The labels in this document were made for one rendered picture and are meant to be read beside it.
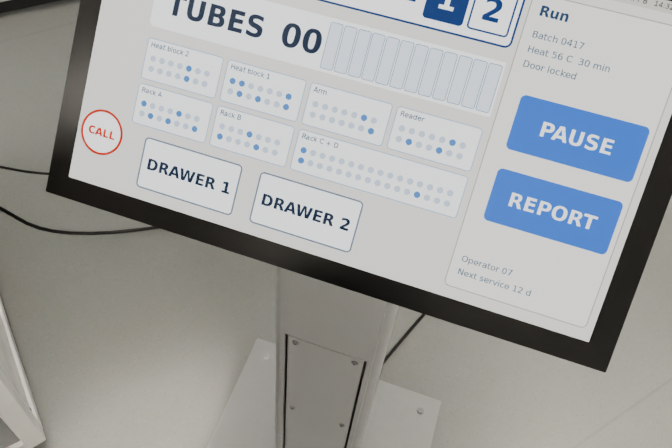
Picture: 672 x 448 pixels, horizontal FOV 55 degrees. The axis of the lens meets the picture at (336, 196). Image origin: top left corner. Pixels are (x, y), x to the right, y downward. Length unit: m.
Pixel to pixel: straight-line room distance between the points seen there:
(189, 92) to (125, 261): 1.23
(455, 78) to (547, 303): 0.20
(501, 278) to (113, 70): 0.38
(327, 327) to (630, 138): 0.48
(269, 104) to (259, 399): 1.04
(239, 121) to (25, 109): 1.72
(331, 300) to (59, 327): 1.02
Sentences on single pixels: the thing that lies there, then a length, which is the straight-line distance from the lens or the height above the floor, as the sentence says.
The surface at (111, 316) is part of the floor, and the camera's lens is 1.70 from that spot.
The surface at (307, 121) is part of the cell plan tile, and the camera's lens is 0.55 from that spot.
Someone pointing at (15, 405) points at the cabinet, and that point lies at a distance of 1.37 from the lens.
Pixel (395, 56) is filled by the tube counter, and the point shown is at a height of 1.12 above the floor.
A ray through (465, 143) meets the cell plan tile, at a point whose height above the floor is 1.08.
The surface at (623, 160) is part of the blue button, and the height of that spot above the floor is 1.09.
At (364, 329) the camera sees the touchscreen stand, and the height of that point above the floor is 0.70.
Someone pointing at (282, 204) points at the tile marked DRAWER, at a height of 1.00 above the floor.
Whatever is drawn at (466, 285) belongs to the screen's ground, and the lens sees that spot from 0.56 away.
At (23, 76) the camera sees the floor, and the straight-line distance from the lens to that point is 2.38.
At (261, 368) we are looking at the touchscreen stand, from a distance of 1.55.
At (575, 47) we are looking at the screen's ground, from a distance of 0.54.
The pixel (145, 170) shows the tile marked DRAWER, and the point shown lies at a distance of 0.61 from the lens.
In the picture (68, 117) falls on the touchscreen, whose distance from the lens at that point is 0.64.
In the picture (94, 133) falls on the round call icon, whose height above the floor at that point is 1.01.
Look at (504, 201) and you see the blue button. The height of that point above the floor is 1.05.
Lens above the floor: 1.44
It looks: 50 degrees down
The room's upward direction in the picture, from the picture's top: 6 degrees clockwise
